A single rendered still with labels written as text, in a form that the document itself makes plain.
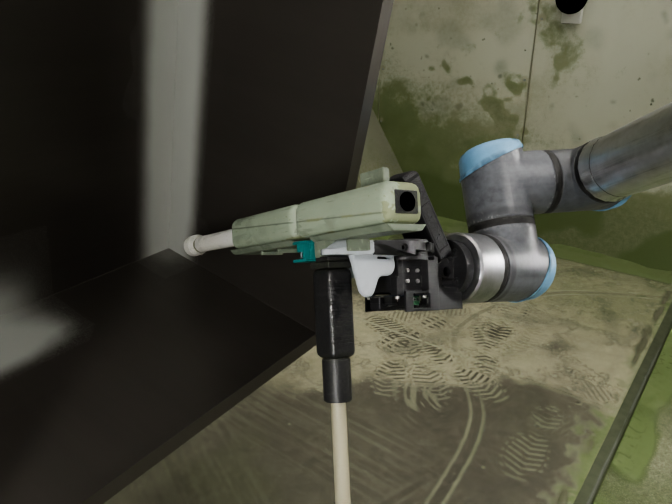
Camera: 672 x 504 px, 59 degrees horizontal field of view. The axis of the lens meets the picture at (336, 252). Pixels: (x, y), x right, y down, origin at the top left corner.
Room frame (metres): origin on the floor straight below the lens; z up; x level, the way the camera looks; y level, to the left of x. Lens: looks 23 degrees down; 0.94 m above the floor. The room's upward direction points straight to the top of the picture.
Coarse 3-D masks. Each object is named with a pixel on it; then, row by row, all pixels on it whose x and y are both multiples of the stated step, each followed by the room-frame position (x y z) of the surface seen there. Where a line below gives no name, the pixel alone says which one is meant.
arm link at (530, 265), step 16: (512, 224) 0.74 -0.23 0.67; (528, 224) 0.74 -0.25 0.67; (496, 240) 0.71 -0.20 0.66; (512, 240) 0.72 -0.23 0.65; (528, 240) 0.73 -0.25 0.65; (512, 256) 0.69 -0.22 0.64; (528, 256) 0.71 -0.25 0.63; (544, 256) 0.73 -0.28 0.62; (512, 272) 0.68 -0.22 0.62; (528, 272) 0.70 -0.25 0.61; (544, 272) 0.72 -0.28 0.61; (512, 288) 0.69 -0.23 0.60; (528, 288) 0.70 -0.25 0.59; (544, 288) 0.72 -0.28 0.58
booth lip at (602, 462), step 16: (656, 336) 1.50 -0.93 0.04; (656, 352) 1.42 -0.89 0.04; (640, 368) 1.34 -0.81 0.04; (640, 384) 1.27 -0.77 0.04; (624, 400) 1.20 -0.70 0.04; (624, 416) 1.14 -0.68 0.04; (608, 432) 1.08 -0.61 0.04; (624, 432) 1.12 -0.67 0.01; (608, 448) 1.03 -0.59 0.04; (592, 464) 0.98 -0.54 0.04; (608, 464) 0.99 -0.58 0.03; (592, 480) 0.94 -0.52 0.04; (592, 496) 0.90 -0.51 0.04
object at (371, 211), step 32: (352, 192) 0.54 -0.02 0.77; (384, 192) 0.51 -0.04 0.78; (416, 192) 0.52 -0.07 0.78; (256, 224) 0.67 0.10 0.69; (288, 224) 0.62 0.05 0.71; (320, 224) 0.57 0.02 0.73; (352, 224) 0.53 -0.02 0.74; (384, 224) 0.49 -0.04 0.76; (416, 224) 0.51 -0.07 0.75; (320, 256) 0.56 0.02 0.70; (320, 288) 0.56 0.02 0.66; (320, 320) 0.54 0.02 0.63; (352, 320) 0.55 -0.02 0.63; (320, 352) 0.53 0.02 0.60; (352, 352) 0.53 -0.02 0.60
